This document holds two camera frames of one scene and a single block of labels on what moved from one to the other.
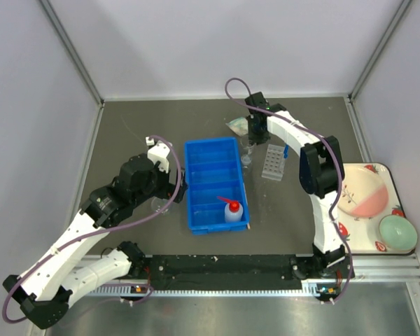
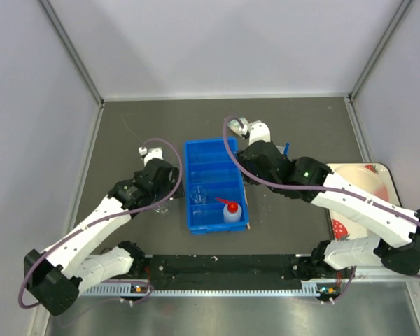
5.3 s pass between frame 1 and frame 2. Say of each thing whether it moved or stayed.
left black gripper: stayed
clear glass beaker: moved
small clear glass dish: stayed
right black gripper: moved
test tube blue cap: stayed
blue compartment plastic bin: stayed
